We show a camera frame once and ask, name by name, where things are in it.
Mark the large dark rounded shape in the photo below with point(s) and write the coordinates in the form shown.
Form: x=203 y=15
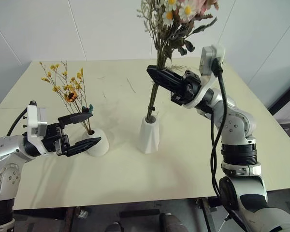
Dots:
x=171 y=223

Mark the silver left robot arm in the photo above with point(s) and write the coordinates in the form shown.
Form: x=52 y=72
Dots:
x=4 y=148

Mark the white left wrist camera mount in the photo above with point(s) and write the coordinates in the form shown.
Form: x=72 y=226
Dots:
x=33 y=116

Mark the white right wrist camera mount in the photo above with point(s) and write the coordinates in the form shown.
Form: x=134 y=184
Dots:
x=209 y=56

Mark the loose dry twig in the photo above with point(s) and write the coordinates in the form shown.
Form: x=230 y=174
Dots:
x=131 y=85

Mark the small dark rounded shape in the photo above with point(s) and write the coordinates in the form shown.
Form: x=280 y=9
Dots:
x=114 y=227

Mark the small metal bolts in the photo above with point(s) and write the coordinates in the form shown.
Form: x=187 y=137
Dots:
x=84 y=214

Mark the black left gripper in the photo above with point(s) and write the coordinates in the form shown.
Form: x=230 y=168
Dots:
x=53 y=139

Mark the rusty metal table frame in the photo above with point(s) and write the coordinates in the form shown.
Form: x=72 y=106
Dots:
x=206 y=210

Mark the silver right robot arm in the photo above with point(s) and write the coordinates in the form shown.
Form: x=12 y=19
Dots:
x=236 y=122

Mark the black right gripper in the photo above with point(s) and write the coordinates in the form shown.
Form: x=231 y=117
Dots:
x=189 y=89

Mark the tall faceted white vase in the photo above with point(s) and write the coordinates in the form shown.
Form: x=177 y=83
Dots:
x=149 y=136

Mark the yellow dried flower bouquet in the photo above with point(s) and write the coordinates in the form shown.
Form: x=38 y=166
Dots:
x=71 y=96

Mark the round white vase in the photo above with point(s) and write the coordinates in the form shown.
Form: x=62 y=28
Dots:
x=99 y=145

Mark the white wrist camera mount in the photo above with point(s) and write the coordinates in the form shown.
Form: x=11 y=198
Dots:
x=209 y=56
x=33 y=116

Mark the daisy and pink flower bouquet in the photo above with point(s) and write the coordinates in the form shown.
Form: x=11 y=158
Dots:
x=170 y=36

